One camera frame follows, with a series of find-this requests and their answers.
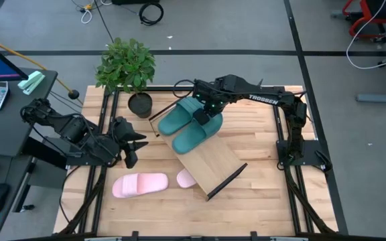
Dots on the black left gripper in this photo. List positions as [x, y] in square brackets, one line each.
[122, 134]

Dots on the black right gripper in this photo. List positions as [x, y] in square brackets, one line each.
[201, 117]

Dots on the green rubber slide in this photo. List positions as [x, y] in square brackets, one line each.
[193, 137]
[176, 118]

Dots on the pink rubber slide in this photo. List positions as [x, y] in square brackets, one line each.
[139, 184]
[185, 178]

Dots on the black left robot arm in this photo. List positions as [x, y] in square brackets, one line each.
[75, 130]

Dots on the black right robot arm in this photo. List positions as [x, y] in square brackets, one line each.
[263, 97]

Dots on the wooden shelf with black legs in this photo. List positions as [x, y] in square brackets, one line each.
[213, 160]

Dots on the green potted plant black pot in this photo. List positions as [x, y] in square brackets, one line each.
[126, 65]

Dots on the mint green stapler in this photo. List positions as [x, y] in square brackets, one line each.
[31, 82]

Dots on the black desk leg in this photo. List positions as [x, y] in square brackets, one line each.
[23, 185]

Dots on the yellow pole with black knob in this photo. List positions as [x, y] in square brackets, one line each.
[29, 60]

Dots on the yellow power plug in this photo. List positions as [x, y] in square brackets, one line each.
[88, 6]

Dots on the dark grey keyboard desk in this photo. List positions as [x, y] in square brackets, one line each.
[2, 227]

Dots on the grey desk foot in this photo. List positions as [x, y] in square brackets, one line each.
[380, 98]

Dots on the red and black cart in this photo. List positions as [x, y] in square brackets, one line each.
[370, 10]

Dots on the black aluminium table frame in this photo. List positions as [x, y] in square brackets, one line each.
[291, 201]

